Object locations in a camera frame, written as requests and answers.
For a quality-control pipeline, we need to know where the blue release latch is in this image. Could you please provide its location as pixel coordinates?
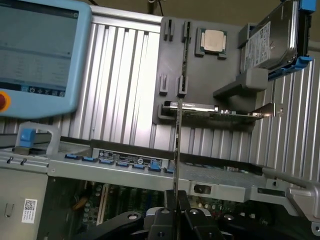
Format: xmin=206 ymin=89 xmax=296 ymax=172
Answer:
xmin=19 ymin=128 xmax=38 ymax=149

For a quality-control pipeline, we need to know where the silver hard disk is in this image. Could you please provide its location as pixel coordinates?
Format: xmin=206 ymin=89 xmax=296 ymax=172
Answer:
xmin=239 ymin=0 xmax=301 ymax=76

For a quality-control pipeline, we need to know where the silver CPU chip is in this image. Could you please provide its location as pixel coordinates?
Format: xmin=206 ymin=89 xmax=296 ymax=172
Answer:
xmin=198 ymin=27 xmax=229 ymax=55

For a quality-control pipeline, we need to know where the grey parts rack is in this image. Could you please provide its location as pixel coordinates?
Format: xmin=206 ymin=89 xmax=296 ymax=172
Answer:
xmin=151 ymin=16 xmax=276 ymax=126

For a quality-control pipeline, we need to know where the grey power supply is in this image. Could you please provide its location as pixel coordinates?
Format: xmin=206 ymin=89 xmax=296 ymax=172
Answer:
xmin=0 ymin=166 xmax=50 ymax=240

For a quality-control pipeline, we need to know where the green graphics card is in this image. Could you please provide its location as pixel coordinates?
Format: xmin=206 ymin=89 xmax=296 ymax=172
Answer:
xmin=161 ymin=99 xmax=285 ymax=122

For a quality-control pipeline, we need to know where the black pendant cable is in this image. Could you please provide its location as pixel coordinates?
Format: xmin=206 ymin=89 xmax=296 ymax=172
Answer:
xmin=146 ymin=0 xmax=166 ymax=16

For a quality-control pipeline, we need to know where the grey open PC case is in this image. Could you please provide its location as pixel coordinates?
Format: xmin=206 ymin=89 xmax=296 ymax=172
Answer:
xmin=0 ymin=121 xmax=320 ymax=240

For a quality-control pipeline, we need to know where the blue disk caddy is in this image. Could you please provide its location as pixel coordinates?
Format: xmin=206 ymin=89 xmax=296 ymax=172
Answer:
xmin=268 ymin=0 xmax=315 ymax=81

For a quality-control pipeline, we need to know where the green motherboard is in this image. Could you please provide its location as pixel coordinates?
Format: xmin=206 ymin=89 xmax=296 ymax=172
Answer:
xmin=71 ymin=179 xmax=253 ymax=223

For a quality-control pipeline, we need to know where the blue teach pendant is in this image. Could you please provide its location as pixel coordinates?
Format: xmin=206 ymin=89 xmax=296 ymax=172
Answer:
xmin=0 ymin=0 xmax=92 ymax=118

